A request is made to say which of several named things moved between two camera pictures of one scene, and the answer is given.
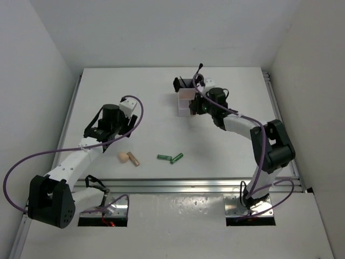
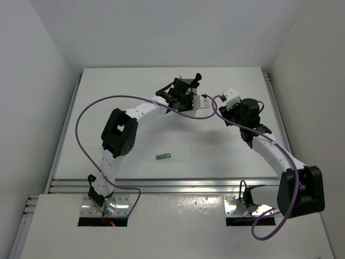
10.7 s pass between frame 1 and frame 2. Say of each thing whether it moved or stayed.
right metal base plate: stayed
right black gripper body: moved
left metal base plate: stayed
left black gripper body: moved
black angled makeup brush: moved
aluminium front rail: stayed
